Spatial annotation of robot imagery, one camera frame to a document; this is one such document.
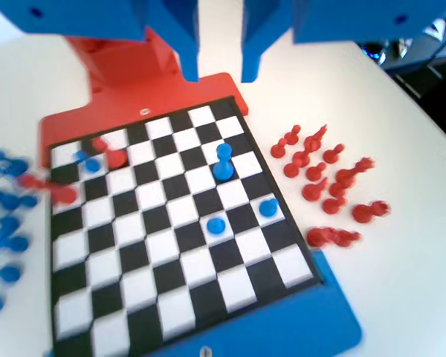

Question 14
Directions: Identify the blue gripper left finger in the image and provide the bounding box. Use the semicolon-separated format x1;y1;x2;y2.
144;0;200;83

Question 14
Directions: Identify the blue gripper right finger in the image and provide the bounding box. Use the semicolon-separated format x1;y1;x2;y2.
242;0;295;83

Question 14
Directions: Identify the blue bishop chess piece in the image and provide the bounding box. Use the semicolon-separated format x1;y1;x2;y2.
7;159;29;176
212;142;234;183

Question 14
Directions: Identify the red board mounting plate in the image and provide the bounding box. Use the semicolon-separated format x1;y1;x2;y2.
38;72;251;170

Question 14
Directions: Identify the red bishop chess piece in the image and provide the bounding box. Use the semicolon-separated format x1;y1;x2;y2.
292;124;328;168
91;136;130;169

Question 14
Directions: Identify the blue pawn chess piece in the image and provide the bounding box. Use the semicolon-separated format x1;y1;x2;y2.
206;216;227;237
258;198;282;219
72;148;102;174

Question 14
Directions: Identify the red queen chess piece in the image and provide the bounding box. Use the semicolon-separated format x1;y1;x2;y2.
334;158;375;187

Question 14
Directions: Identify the red king chess piece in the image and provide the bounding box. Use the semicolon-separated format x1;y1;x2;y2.
16;173;78;206

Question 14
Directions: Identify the red rook chess piece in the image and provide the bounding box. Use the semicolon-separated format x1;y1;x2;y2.
352;200;391;224
306;226;337;249

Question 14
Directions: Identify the blue board mounting plate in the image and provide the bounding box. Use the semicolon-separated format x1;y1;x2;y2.
40;248;363;357

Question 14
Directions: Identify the dark grey furniture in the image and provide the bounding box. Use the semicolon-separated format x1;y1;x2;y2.
358;14;446;100

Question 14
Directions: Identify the black white chessboard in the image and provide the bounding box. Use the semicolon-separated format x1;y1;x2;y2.
48;95;326;357

